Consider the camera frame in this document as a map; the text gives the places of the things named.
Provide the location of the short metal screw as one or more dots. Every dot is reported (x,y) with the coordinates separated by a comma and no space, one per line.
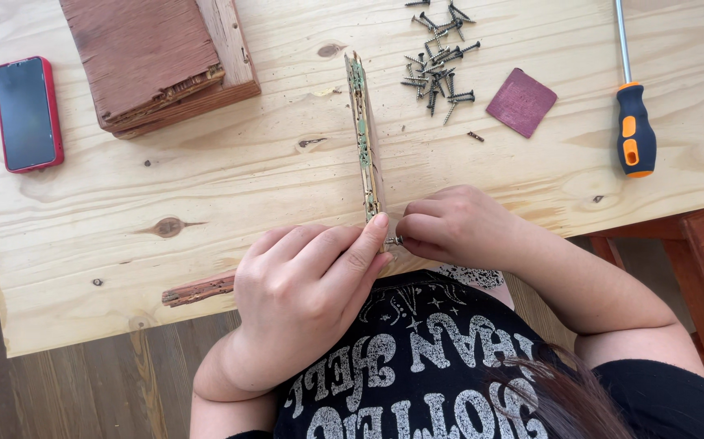
(394,240)

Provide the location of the orange and black screwdriver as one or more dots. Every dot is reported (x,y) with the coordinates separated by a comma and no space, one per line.
(634,131)

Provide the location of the worn thin plywood board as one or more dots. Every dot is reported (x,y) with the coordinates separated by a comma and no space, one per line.
(364,134)

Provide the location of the red cased smartphone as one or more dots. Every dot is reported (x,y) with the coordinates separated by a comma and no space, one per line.
(27,114)

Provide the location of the reddish plywood board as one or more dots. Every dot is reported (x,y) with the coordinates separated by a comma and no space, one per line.
(141,55)

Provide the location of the person's right hand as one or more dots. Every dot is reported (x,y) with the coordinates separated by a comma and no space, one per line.
(467,228)

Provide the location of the person's left hand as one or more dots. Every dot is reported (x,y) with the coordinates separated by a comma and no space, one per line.
(291,305)

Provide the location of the broken wood scrap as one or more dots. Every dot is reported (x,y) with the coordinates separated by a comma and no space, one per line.
(199,289)

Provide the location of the maroon sandpaper square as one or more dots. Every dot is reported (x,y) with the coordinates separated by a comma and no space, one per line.
(521,102)

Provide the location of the thick reddish wood block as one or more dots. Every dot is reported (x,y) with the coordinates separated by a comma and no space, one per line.
(236,67)

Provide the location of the black printed t-shirt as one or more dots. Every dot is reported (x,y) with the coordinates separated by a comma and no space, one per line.
(425,378)

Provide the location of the pile of dark screws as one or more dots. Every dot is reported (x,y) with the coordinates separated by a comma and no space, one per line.
(438,67)

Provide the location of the small rusty screw piece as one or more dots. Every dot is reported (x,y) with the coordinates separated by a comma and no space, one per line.
(475,136)

